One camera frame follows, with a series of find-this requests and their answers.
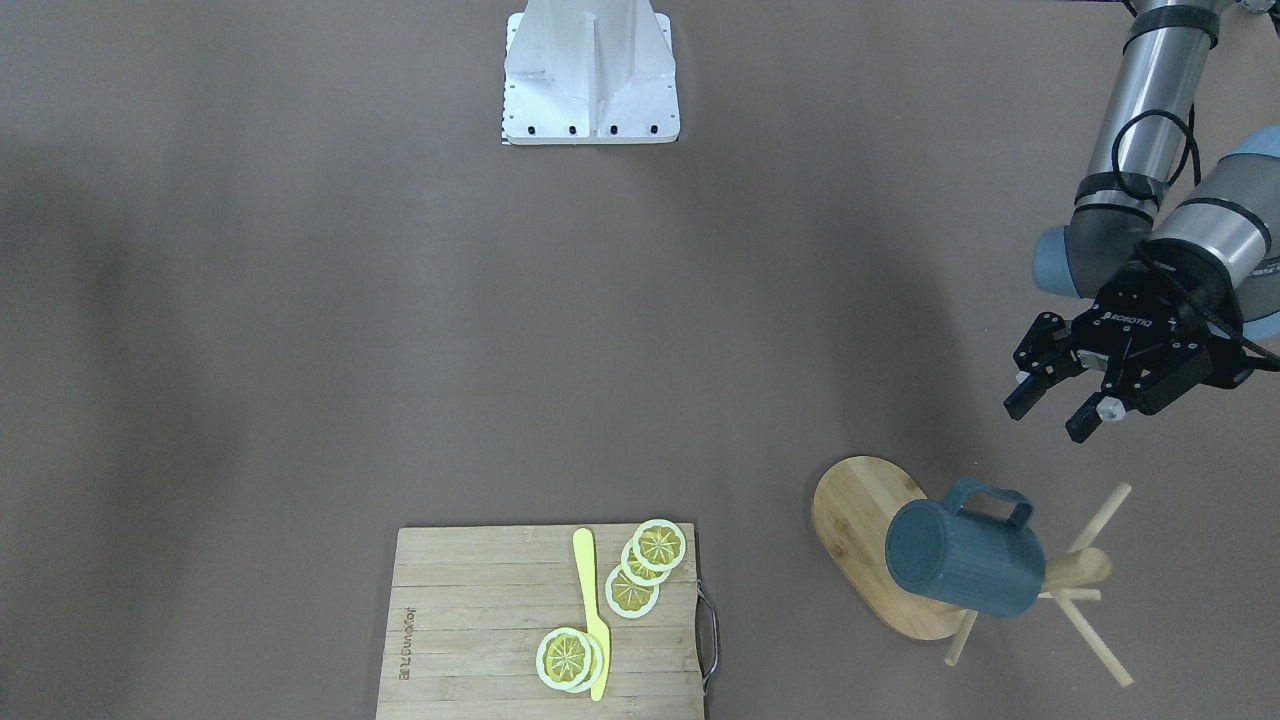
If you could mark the lemon slice single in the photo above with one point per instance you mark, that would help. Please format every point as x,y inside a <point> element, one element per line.
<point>569,660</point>

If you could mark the wooden cup rack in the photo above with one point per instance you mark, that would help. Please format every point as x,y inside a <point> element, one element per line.
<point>852,508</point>

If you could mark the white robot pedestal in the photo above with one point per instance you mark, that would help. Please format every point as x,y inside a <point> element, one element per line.
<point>589,73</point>

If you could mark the yellow toy knife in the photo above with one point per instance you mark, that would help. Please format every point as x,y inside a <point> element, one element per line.
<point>584,554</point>

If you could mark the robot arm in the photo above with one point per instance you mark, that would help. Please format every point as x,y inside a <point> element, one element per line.
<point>1145,181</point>

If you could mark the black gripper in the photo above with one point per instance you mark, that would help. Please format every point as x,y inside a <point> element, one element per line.
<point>1143,318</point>

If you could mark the bamboo cutting board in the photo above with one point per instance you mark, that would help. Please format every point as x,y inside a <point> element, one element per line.
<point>469,607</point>

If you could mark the lemon slice stack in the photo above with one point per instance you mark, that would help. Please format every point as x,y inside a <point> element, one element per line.
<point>647,559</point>

